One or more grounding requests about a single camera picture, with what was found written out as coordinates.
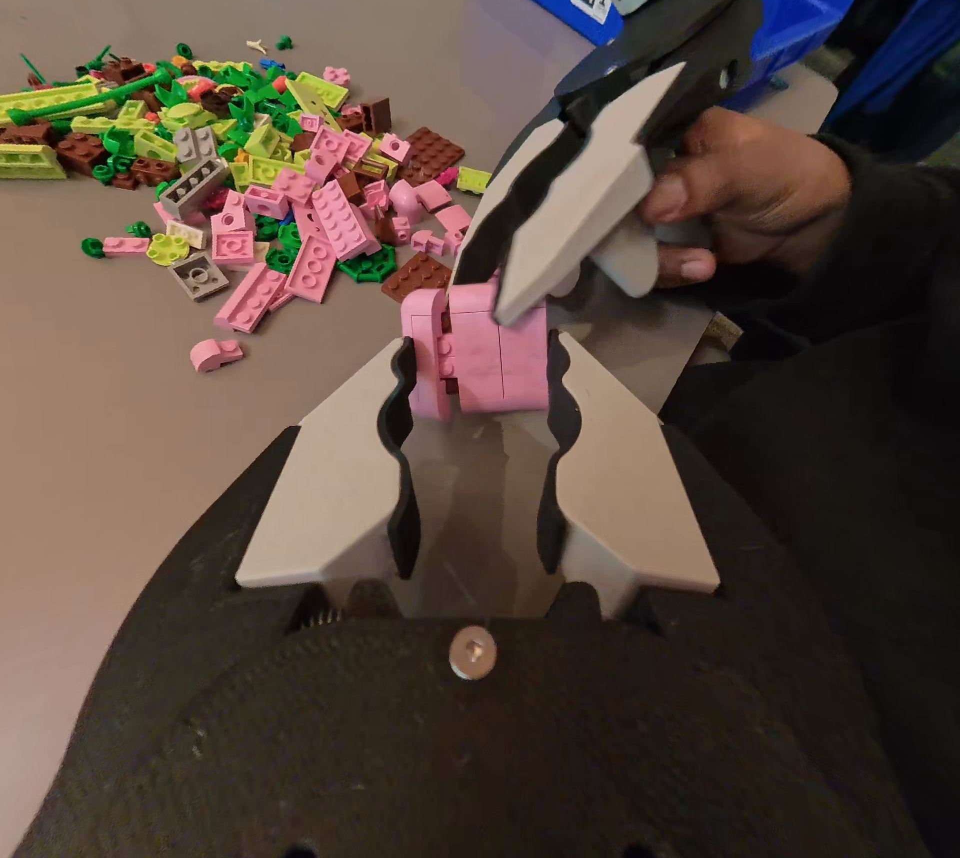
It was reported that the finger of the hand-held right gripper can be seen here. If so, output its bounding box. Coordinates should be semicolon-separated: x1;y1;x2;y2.
491;62;689;328
450;116;588;291

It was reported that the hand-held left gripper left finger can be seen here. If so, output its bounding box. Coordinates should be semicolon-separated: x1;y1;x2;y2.
234;337;423;589

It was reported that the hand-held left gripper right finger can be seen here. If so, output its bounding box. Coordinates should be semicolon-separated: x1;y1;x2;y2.
536;329;723;621

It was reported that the pink rounded tile block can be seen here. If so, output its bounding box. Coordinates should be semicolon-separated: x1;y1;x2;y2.
399;277;552;422

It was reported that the pile of mixed toy bricks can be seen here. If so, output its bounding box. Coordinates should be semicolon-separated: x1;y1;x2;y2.
0;44;496;334

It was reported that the person's right forearm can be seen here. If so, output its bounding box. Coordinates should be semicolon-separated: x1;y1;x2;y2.
705;134;960;349

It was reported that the person's right hand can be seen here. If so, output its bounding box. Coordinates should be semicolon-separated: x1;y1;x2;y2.
641;107;856;285

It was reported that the brown square studded plate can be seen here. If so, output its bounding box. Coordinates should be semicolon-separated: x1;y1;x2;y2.
403;127;468;188
381;251;453;304

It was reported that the small pink curved brick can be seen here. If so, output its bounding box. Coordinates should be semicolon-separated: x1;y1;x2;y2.
189;338;245;373

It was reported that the person's black jacket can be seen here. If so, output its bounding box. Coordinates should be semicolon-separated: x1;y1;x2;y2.
660;318;960;858

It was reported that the grey square plate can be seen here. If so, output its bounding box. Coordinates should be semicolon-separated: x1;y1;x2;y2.
168;251;230;302

